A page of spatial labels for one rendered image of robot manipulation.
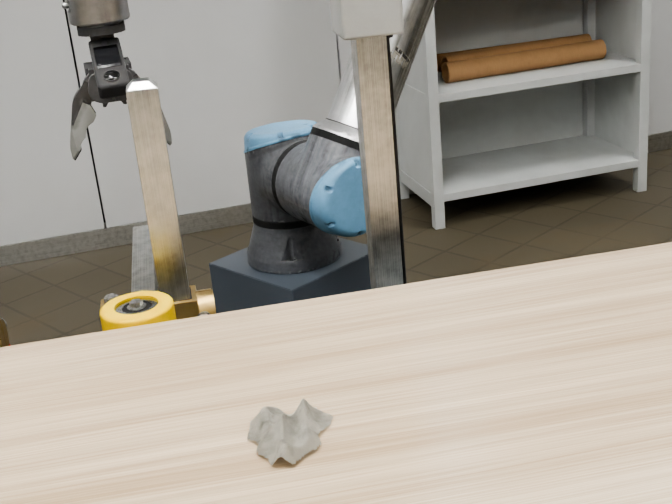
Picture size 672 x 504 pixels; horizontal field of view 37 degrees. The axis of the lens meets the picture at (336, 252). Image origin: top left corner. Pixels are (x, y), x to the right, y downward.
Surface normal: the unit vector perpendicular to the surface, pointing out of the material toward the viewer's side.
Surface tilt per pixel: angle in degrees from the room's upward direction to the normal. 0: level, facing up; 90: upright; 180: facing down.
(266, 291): 90
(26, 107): 90
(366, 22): 90
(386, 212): 90
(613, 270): 0
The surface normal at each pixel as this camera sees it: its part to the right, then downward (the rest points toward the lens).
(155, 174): 0.18, 0.35
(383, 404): -0.09, -0.93
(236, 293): -0.69, 0.32
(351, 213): 0.51, 0.34
